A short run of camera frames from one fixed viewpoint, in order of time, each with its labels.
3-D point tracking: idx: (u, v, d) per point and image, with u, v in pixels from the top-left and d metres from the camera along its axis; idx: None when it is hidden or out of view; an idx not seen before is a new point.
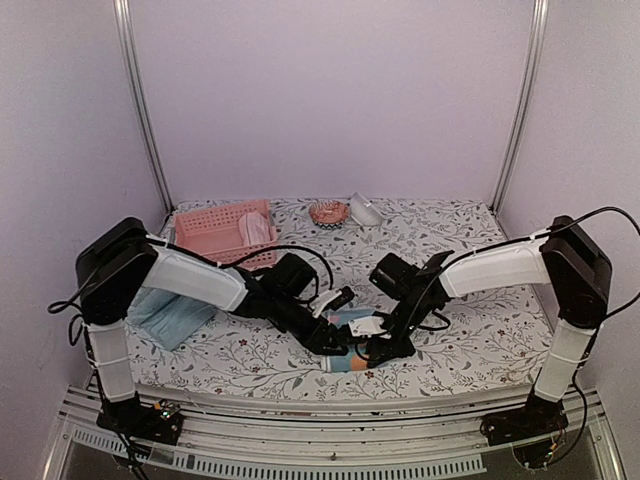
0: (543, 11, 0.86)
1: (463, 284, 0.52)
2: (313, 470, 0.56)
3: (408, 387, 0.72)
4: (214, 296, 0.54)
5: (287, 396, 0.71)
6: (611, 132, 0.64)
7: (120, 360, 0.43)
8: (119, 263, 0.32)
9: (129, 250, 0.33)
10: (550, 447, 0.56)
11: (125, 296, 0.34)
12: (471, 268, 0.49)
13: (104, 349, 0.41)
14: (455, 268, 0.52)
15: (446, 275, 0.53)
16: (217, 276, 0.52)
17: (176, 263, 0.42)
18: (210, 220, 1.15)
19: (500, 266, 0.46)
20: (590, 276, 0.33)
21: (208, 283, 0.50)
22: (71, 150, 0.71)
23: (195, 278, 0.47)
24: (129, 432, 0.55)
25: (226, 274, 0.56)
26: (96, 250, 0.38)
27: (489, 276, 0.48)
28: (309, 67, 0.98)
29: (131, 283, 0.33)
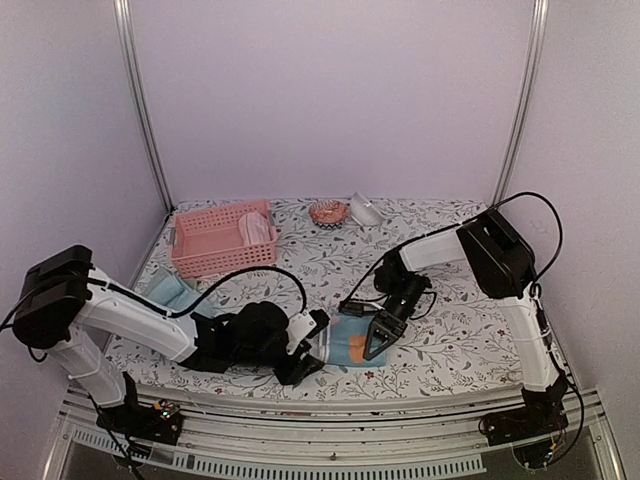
0: (543, 10, 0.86)
1: (416, 256, 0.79)
2: (313, 470, 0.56)
3: (408, 387, 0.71)
4: (157, 344, 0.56)
5: (287, 396, 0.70)
6: (611, 132, 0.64)
7: (88, 375, 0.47)
8: (43, 300, 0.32)
9: (59, 287, 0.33)
10: (550, 447, 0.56)
11: (56, 329, 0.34)
12: (422, 247, 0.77)
13: (71, 364, 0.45)
14: (411, 248, 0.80)
15: (405, 252, 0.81)
16: (163, 328, 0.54)
17: (117, 309, 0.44)
18: (210, 220, 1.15)
19: (438, 244, 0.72)
20: (496, 255, 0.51)
21: (150, 334, 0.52)
22: (70, 150, 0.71)
23: (137, 326, 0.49)
24: (128, 432, 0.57)
25: (176, 328, 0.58)
26: (40, 272, 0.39)
27: (433, 250, 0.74)
28: (308, 67, 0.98)
29: (58, 320, 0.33)
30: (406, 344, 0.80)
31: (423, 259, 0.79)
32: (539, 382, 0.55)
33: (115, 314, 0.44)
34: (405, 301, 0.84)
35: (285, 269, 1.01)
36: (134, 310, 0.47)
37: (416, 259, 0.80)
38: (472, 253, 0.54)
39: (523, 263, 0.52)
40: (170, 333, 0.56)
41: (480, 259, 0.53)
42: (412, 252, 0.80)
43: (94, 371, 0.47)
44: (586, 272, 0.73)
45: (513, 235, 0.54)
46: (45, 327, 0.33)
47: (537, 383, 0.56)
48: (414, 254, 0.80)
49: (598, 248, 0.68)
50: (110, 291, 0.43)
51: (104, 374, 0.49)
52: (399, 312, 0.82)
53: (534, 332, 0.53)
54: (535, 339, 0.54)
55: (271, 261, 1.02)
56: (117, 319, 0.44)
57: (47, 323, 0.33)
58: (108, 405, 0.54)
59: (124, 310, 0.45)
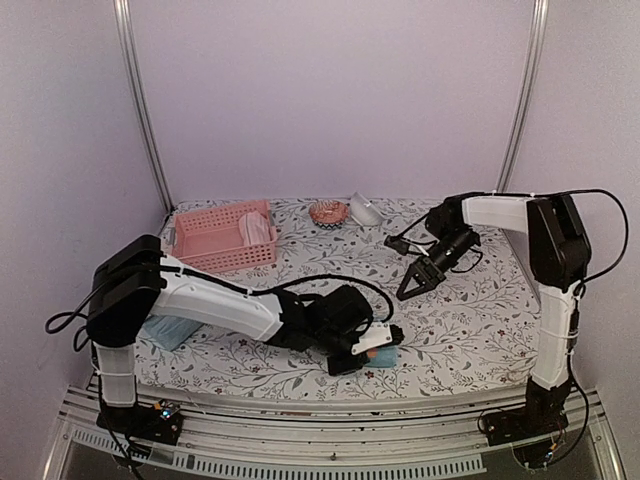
0: (543, 10, 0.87)
1: (475, 213, 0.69)
2: (313, 471, 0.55)
3: (408, 387, 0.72)
4: (241, 325, 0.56)
5: (287, 396, 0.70)
6: (610, 131, 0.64)
7: (122, 374, 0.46)
8: (117, 296, 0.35)
9: (134, 278, 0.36)
10: (550, 447, 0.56)
11: (128, 323, 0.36)
12: (488, 203, 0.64)
13: (110, 361, 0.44)
14: (476, 201, 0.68)
15: (467, 204, 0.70)
16: (245, 307, 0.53)
17: (192, 293, 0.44)
18: (210, 220, 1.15)
19: (500, 207, 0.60)
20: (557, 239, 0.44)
21: (233, 314, 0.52)
22: (71, 151, 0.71)
23: (215, 308, 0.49)
24: (129, 432, 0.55)
25: (259, 305, 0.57)
26: (110, 267, 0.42)
27: (493, 211, 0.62)
28: (310, 67, 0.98)
29: (132, 313, 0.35)
30: (406, 344, 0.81)
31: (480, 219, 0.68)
32: (547, 379, 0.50)
33: (192, 298, 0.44)
34: (451, 254, 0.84)
35: (286, 269, 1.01)
36: (208, 291, 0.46)
37: (477, 214, 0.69)
38: (534, 234, 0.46)
39: (581, 257, 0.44)
40: (253, 310, 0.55)
41: (537, 241, 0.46)
42: (475, 205, 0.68)
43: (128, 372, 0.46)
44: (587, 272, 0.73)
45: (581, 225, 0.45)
46: (122, 319, 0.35)
47: (544, 379, 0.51)
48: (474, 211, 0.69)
49: (598, 247, 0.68)
50: (185, 277, 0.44)
51: (133, 375, 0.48)
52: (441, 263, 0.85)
53: (564, 329, 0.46)
54: (561, 338, 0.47)
55: (271, 261, 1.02)
56: (194, 302, 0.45)
57: (124, 317, 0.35)
58: (117, 404, 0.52)
59: (196, 294, 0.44)
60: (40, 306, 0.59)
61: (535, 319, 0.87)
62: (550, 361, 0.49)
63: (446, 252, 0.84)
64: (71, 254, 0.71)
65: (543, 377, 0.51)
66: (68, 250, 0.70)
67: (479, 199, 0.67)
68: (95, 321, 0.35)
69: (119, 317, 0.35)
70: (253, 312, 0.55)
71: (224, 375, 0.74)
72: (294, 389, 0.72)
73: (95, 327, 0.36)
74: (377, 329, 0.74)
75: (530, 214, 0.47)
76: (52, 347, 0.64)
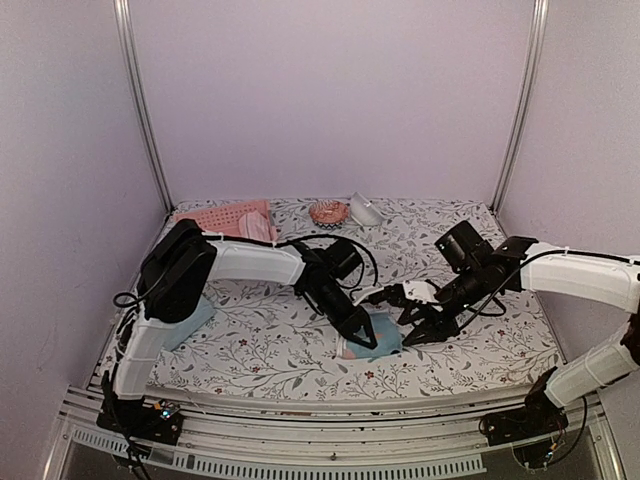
0: (543, 10, 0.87)
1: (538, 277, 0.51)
2: (313, 470, 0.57)
3: (408, 387, 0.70)
4: (275, 274, 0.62)
5: (287, 395, 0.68)
6: (610, 131, 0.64)
7: (150, 359, 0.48)
8: (186, 261, 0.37)
9: (190, 250, 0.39)
10: (550, 446, 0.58)
11: (191, 289, 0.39)
12: (559, 268, 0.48)
13: (145, 345, 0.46)
14: (541, 265, 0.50)
15: (529, 269, 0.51)
16: (275, 256, 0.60)
17: (237, 252, 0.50)
18: (210, 219, 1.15)
19: (584, 275, 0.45)
20: None
21: (267, 264, 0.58)
22: (71, 151, 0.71)
23: (254, 262, 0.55)
24: (129, 432, 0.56)
25: (283, 252, 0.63)
26: (157, 255, 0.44)
27: (569, 278, 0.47)
28: (310, 67, 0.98)
29: (195, 278, 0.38)
30: (406, 344, 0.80)
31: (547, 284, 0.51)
32: (566, 398, 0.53)
33: (234, 257, 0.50)
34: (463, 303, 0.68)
35: None
36: (246, 248, 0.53)
37: (542, 281, 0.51)
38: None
39: None
40: (281, 258, 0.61)
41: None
42: (539, 270, 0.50)
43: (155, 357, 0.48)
44: None
45: None
46: (187, 285, 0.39)
47: (562, 397, 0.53)
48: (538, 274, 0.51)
49: (599, 248, 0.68)
50: (227, 242, 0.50)
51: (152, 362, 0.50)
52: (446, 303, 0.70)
53: (607, 380, 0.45)
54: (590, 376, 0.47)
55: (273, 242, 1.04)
56: (237, 260, 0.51)
57: (193, 282, 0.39)
58: (129, 399, 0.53)
59: (239, 252, 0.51)
60: (40, 306, 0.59)
61: (535, 319, 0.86)
62: (577, 388, 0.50)
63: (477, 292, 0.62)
64: (71, 254, 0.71)
65: (557, 393, 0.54)
66: (68, 250, 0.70)
67: (547, 259, 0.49)
68: (166, 294, 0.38)
69: (189, 281, 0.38)
70: (281, 260, 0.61)
71: (224, 375, 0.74)
72: (293, 389, 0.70)
73: (168, 297, 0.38)
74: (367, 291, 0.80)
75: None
76: (52, 347, 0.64)
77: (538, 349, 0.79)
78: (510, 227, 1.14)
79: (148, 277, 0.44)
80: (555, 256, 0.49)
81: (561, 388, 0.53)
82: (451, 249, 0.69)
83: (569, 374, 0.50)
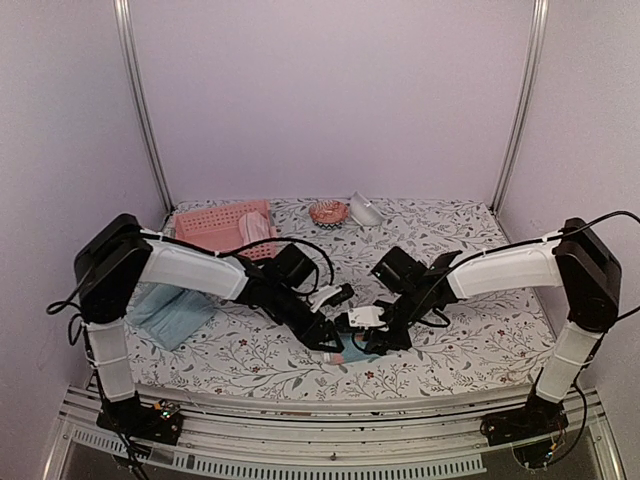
0: (543, 10, 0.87)
1: (469, 283, 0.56)
2: (313, 470, 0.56)
3: (408, 387, 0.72)
4: (216, 287, 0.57)
5: (287, 396, 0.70)
6: (610, 131, 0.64)
7: (119, 360, 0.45)
8: (118, 255, 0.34)
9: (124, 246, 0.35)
10: (550, 447, 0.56)
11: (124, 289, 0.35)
12: (486, 267, 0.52)
13: (104, 348, 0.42)
14: (465, 271, 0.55)
15: (455, 277, 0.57)
16: (220, 265, 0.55)
17: (173, 255, 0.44)
18: (210, 220, 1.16)
19: (509, 268, 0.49)
20: (602, 281, 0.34)
21: (212, 273, 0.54)
22: (71, 150, 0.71)
23: (192, 269, 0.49)
24: (129, 431, 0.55)
25: (227, 264, 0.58)
26: (91, 250, 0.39)
27: (499, 276, 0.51)
28: (310, 67, 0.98)
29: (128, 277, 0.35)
30: None
31: (482, 287, 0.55)
32: (556, 395, 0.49)
33: (174, 260, 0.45)
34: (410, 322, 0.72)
35: None
36: (187, 252, 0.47)
37: (475, 285, 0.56)
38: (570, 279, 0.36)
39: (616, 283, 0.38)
40: (228, 269, 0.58)
41: (575, 289, 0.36)
42: (466, 276, 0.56)
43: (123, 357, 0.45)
44: None
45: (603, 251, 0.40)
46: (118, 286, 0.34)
47: (553, 395, 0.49)
48: (468, 281, 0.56)
49: None
50: (164, 243, 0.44)
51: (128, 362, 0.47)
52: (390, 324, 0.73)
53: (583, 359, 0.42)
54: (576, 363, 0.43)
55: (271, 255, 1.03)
56: (177, 264, 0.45)
57: (122, 281, 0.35)
58: (122, 400, 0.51)
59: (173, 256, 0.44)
60: (41, 305, 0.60)
61: (535, 319, 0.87)
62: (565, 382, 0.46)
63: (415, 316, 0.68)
64: (71, 254, 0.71)
65: (549, 392, 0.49)
66: (68, 250, 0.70)
67: (469, 265, 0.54)
68: (89, 294, 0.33)
69: (118, 281, 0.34)
70: (227, 271, 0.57)
71: (225, 375, 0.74)
72: (292, 389, 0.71)
73: (90, 297, 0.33)
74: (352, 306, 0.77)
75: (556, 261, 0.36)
76: (52, 347, 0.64)
77: (538, 349, 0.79)
78: (510, 227, 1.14)
79: (78, 274, 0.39)
80: (477, 260, 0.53)
81: (550, 387, 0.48)
82: (387, 275, 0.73)
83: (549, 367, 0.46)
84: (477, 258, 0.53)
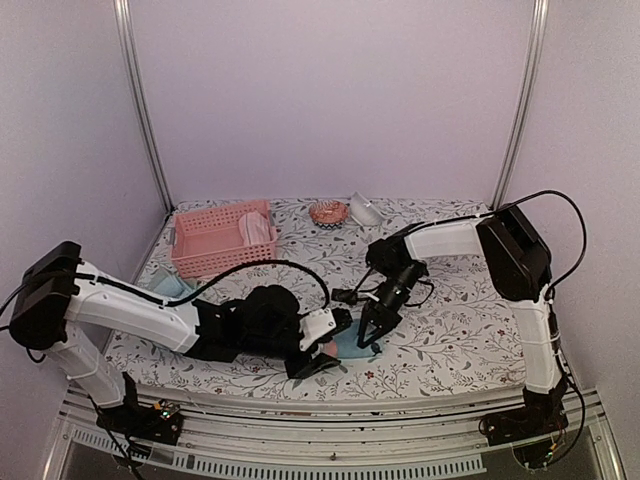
0: (543, 10, 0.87)
1: (421, 245, 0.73)
2: (313, 470, 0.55)
3: (408, 387, 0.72)
4: (156, 338, 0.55)
5: (287, 396, 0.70)
6: (610, 131, 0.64)
7: (86, 375, 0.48)
8: (39, 297, 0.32)
9: (45, 287, 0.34)
10: (550, 447, 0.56)
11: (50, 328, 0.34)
12: (434, 235, 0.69)
13: (69, 365, 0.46)
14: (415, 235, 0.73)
15: (410, 240, 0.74)
16: (165, 317, 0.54)
17: (107, 302, 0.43)
18: (210, 221, 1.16)
19: (449, 237, 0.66)
20: (517, 257, 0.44)
21: (154, 324, 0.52)
22: (70, 150, 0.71)
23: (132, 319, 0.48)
24: (129, 432, 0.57)
25: (176, 317, 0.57)
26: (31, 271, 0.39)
27: (442, 242, 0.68)
28: (309, 67, 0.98)
29: (51, 319, 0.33)
30: (406, 344, 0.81)
31: (429, 250, 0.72)
32: (543, 382, 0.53)
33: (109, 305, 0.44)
34: (400, 291, 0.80)
35: (285, 269, 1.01)
36: (127, 300, 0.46)
37: (424, 248, 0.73)
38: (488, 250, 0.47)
39: (538, 264, 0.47)
40: (177, 323, 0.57)
41: (497, 261, 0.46)
42: (418, 240, 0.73)
43: (92, 371, 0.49)
44: (587, 272, 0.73)
45: (533, 234, 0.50)
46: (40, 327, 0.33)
47: (539, 385, 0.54)
48: (420, 243, 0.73)
49: (599, 247, 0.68)
50: (99, 285, 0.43)
51: (102, 373, 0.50)
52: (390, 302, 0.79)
53: (545, 336, 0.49)
54: (544, 343, 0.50)
55: (271, 261, 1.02)
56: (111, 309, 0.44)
57: (48, 320, 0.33)
58: (108, 406, 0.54)
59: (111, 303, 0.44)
60: None
61: None
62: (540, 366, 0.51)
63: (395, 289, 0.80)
64: None
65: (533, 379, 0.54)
66: None
67: (422, 232, 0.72)
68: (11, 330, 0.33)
69: (38, 321, 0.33)
70: (175, 323, 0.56)
71: (225, 375, 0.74)
72: (293, 389, 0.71)
73: (16, 331, 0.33)
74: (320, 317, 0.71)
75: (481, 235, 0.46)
76: None
77: None
78: None
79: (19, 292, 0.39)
80: (429, 229, 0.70)
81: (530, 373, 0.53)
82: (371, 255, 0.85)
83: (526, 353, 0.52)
84: (430, 227, 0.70)
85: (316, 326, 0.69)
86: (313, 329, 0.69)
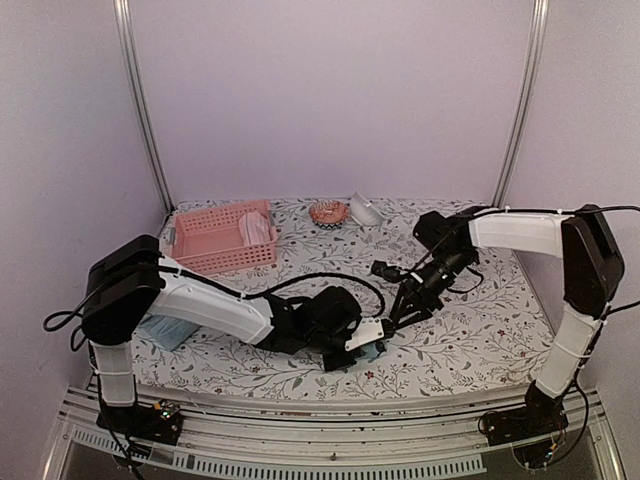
0: (543, 10, 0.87)
1: (487, 234, 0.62)
2: (313, 470, 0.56)
3: (408, 387, 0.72)
4: (233, 330, 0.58)
5: (287, 396, 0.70)
6: (610, 131, 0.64)
7: (121, 373, 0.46)
8: (125, 288, 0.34)
9: (132, 278, 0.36)
10: (550, 447, 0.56)
11: (125, 323, 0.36)
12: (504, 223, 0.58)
13: (106, 361, 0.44)
14: (486, 222, 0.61)
15: (475, 226, 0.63)
16: (239, 310, 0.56)
17: (189, 295, 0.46)
18: (210, 221, 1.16)
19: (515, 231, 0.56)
20: (598, 263, 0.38)
21: (226, 315, 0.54)
22: (71, 151, 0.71)
23: (211, 310, 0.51)
24: (129, 432, 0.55)
25: (250, 309, 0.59)
26: (105, 267, 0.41)
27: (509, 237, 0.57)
28: (309, 67, 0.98)
29: (130, 312, 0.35)
30: (406, 344, 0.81)
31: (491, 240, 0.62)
32: (556, 389, 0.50)
33: (187, 299, 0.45)
34: (446, 276, 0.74)
35: (285, 270, 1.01)
36: (206, 293, 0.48)
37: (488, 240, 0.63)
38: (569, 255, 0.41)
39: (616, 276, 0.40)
40: (248, 314, 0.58)
41: (577, 270, 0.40)
42: (486, 228, 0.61)
43: (127, 371, 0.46)
44: None
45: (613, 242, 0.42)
46: (120, 318, 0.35)
47: (552, 389, 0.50)
48: (486, 232, 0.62)
49: None
50: (182, 279, 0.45)
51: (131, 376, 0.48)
52: (432, 284, 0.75)
53: (584, 348, 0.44)
54: (575, 356, 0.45)
55: (271, 261, 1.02)
56: (189, 304, 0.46)
57: (127, 313, 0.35)
58: (118, 404, 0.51)
59: (193, 296, 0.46)
60: (40, 305, 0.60)
61: (535, 319, 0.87)
62: (560, 374, 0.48)
63: (439, 273, 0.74)
64: (71, 255, 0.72)
65: (549, 384, 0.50)
66: (68, 250, 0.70)
67: (488, 219, 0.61)
68: (90, 320, 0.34)
69: (122, 312, 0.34)
70: (247, 315, 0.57)
71: (225, 375, 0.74)
72: (291, 389, 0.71)
73: (88, 323, 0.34)
74: (369, 325, 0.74)
75: (565, 235, 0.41)
76: (52, 347, 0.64)
77: (538, 349, 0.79)
78: None
79: (90, 287, 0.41)
80: (498, 215, 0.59)
81: (546, 376, 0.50)
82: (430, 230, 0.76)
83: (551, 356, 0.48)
84: (500, 214, 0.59)
85: (369, 332, 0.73)
86: (363, 333, 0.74)
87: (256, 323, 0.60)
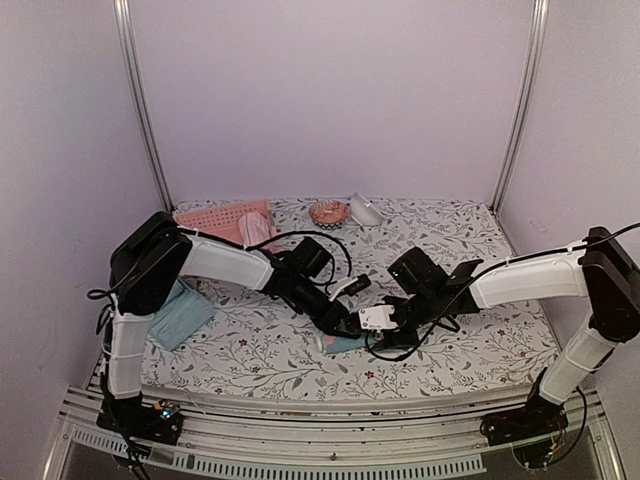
0: (543, 10, 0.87)
1: (494, 293, 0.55)
2: (313, 470, 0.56)
3: (408, 387, 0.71)
4: (246, 279, 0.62)
5: (287, 396, 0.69)
6: (610, 131, 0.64)
7: (138, 354, 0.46)
8: (163, 248, 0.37)
9: (166, 241, 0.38)
10: (550, 447, 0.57)
11: (165, 282, 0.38)
12: (510, 278, 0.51)
13: (128, 339, 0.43)
14: (488, 281, 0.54)
15: (478, 286, 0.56)
16: (249, 258, 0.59)
17: (209, 250, 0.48)
18: (210, 220, 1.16)
19: (526, 280, 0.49)
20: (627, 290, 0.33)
21: (239, 265, 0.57)
22: (71, 151, 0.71)
23: (227, 261, 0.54)
24: (128, 432, 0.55)
25: (255, 256, 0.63)
26: (131, 246, 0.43)
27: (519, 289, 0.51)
28: (310, 67, 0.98)
29: (169, 270, 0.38)
30: None
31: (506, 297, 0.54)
32: (559, 395, 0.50)
33: (208, 252, 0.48)
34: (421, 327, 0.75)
35: None
36: (219, 247, 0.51)
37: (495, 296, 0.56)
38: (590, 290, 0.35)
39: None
40: (256, 262, 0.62)
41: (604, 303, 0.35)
42: (489, 286, 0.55)
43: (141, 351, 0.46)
44: None
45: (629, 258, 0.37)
46: (163, 276, 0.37)
47: (555, 395, 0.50)
48: (491, 291, 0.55)
49: None
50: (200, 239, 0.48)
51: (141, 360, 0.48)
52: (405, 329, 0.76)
53: (596, 363, 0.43)
54: (583, 368, 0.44)
55: None
56: (210, 257, 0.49)
57: (168, 270, 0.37)
58: (126, 396, 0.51)
59: (211, 249, 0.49)
60: (40, 305, 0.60)
61: (535, 319, 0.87)
62: (567, 382, 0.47)
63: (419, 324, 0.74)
64: (71, 254, 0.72)
65: (554, 391, 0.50)
66: (68, 250, 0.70)
67: (492, 275, 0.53)
68: (136, 285, 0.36)
69: (163, 270, 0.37)
70: (256, 263, 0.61)
71: (225, 375, 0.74)
72: (291, 389, 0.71)
73: (133, 288, 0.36)
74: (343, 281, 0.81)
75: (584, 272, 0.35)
76: (52, 347, 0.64)
77: (538, 349, 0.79)
78: (510, 226, 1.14)
79: (119, 268, 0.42)
80: (499, 271, 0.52)
81: (553, 387, 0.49)
82: (406, 275, 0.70)
83: (557, 367, 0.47)
84: (500, 268, 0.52)
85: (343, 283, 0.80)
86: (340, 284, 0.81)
87: (264, 269, 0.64)
